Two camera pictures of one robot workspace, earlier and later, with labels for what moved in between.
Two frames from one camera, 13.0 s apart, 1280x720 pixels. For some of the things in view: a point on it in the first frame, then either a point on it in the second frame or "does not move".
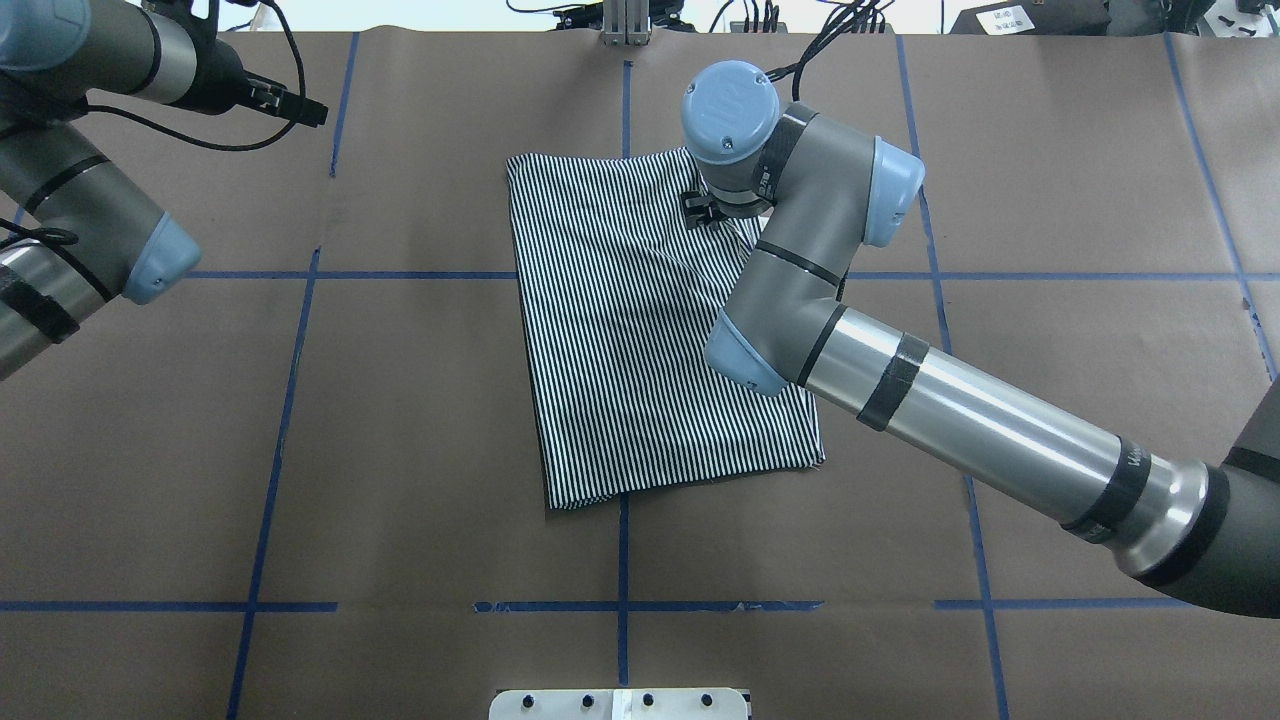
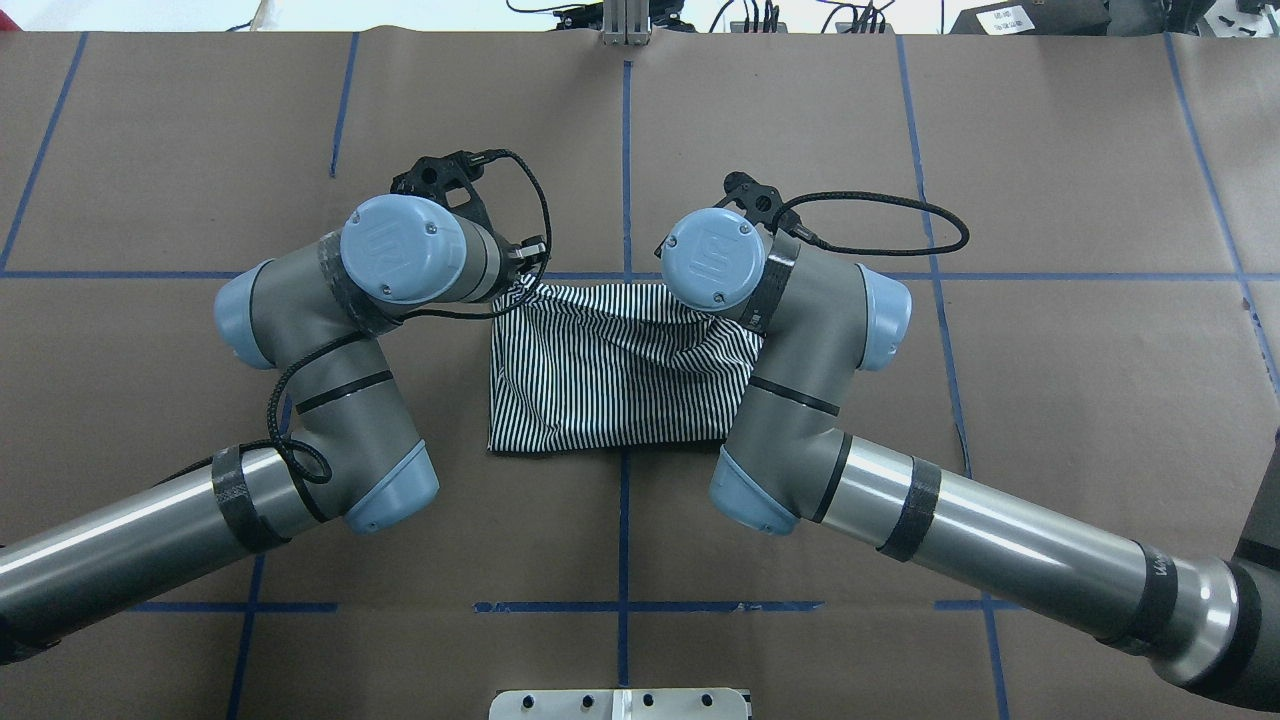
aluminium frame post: (625, 23) does not move
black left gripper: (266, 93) -> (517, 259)
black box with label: (1035, 17) does not move
